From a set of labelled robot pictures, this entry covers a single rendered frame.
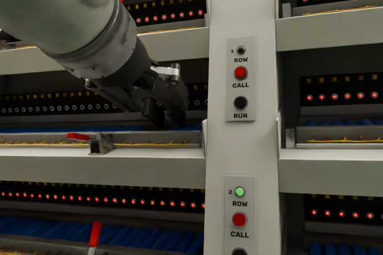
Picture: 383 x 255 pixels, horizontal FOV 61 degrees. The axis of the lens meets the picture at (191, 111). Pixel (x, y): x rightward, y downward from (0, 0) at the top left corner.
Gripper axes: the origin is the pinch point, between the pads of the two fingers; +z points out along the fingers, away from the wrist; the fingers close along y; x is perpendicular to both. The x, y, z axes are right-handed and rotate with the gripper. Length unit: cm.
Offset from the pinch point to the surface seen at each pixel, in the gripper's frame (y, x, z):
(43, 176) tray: -19.4, -11.2, -2.0
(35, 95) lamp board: -36.6, 9.2, 9.2
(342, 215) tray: 27.1, -13.5, 12.1
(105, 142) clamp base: -8.5, -5.8, -3.1
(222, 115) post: 10.6, -2.8, -5.5
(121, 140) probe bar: -7.5, -4.4, 0.1
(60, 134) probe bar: -19.6, -3.4, -0.1
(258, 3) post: 15.7, 13.5, -8.3
